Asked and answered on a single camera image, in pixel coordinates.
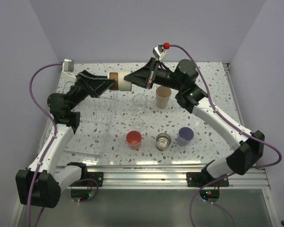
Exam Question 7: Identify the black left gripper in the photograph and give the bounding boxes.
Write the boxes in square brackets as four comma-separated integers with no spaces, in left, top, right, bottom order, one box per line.
[67,70,115,112]

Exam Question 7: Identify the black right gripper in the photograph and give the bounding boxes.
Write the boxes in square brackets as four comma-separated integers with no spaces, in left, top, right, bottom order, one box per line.
[124,58,184,91]

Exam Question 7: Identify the brown-band steel cup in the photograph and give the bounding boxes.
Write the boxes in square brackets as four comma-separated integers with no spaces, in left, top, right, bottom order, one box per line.
[107,71,132,92]

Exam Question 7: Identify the large clear plastic cup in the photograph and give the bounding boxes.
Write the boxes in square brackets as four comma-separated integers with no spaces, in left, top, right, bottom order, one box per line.
[132,94,148,114]

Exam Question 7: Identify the pink plastic cup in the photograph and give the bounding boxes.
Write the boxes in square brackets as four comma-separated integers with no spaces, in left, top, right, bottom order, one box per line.
[126,131,142,150]

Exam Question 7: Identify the steel cup brown base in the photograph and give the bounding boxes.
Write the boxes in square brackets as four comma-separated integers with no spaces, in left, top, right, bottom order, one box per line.
[156,133,171,151]

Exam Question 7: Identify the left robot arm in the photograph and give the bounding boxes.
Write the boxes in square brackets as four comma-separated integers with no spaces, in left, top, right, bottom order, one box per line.
[16,70,116,208]

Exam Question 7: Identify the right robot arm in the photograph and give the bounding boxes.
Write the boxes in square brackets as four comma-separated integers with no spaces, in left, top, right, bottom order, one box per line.
[124,58,265,186]

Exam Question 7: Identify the clear plastic dish rack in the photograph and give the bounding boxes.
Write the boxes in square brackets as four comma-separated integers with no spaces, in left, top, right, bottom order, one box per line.
[39,81,119,164]

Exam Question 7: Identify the tall beige cup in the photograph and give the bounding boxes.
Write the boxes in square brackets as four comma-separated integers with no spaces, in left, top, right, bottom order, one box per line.
[156,86,172,109]

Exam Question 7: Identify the small clear plastic cup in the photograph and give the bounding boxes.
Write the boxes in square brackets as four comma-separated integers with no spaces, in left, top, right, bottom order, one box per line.
[132,118,145,131]

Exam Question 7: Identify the lavender plastic cup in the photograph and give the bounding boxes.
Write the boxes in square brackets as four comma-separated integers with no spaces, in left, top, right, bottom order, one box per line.
[177,127,194,146]

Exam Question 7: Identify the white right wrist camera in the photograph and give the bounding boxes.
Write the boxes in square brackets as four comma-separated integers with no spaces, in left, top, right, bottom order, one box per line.
[152,43,170,61]

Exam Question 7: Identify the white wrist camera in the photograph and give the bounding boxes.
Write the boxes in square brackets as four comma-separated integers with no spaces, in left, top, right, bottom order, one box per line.
[62,59,76,78]
[152,43,170,61]

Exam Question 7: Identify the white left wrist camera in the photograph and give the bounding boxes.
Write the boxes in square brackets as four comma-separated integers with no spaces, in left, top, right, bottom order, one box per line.
[62,59,76,78]

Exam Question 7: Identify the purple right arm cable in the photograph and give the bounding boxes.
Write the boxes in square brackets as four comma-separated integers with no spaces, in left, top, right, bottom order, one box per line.
[169,44,283,227]

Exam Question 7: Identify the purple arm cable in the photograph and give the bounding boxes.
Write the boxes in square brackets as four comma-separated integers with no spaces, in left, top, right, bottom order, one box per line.
[23,61,67,227]
[169,44,283,227]

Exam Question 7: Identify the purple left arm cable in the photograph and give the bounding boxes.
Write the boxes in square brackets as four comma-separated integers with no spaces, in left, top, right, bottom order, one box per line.
[23,61,67,227]

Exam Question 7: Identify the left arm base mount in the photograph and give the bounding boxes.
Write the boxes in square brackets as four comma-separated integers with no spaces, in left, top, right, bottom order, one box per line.
[71,172,104,187]

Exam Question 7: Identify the aluminium rail frame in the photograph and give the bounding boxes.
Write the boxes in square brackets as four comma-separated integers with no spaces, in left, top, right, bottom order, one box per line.
[35,61,275,227]

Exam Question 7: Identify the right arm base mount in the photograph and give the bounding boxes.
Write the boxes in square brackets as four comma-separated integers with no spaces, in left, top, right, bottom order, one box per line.
[186,172,230,188]

